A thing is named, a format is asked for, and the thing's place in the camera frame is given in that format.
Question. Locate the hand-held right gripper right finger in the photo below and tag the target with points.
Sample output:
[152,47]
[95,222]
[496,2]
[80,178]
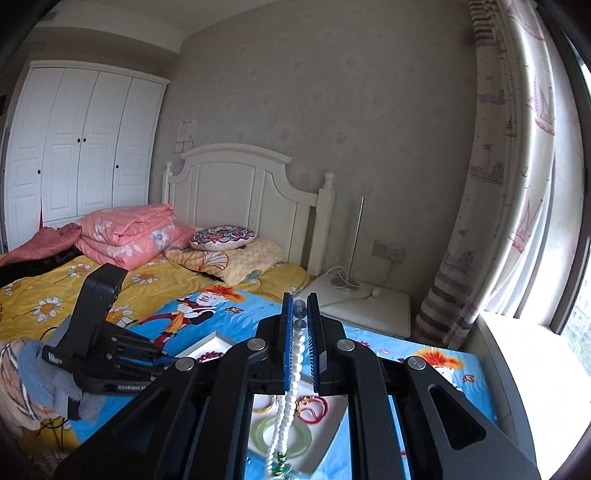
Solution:
[314,344]

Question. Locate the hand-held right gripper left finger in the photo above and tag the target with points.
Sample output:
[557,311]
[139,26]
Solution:
[288,344]

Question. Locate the grey wall socket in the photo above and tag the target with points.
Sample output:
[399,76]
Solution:
[388,250]

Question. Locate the grey tray with white lining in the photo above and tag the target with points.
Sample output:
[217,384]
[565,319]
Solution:
[207,344]

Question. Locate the gold bangle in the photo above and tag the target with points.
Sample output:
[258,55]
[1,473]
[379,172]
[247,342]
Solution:
[265,409]

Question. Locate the white wall switch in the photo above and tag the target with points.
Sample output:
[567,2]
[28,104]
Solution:
[183,146]

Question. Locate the green jade bangle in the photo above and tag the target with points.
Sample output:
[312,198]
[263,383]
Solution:
[263,436]

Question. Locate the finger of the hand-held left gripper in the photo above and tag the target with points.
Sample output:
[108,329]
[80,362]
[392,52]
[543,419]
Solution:
[147,368]
[138,342]

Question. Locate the white nightstand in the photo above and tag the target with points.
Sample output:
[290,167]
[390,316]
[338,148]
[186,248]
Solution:
[369,307]

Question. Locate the blue cartoon printed blanket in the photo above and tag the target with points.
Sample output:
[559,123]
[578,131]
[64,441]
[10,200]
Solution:
[475,401]

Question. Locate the dark framed window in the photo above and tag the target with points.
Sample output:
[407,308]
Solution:
[579,230]

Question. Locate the yellow daisy bedsheet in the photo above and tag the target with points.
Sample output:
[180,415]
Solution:
[147,290]

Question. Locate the folded pink floral quilt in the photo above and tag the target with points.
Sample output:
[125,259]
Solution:
[124,230]

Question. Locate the black cloth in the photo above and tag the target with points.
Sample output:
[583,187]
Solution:
[27,273]

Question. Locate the slim metal pole lamp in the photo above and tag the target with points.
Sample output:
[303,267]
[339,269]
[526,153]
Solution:
[356,240]

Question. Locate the round patterned cushion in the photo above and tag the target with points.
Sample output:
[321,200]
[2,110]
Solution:
[221,237]

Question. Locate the white wardrobe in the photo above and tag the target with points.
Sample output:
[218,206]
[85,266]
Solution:
[78,138]

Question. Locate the sailboat print curtain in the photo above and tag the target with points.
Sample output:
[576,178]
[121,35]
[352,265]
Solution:
[503,184]

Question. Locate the white paper notice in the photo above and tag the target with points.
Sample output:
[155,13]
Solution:
[188,130]

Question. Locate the dark pink cloth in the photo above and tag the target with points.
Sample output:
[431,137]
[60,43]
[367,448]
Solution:
[41,244]

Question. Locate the white wooden headboard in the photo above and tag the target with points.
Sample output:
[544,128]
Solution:
[240,189]

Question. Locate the yellow shell pattern pillow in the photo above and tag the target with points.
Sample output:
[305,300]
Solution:
[249,261]

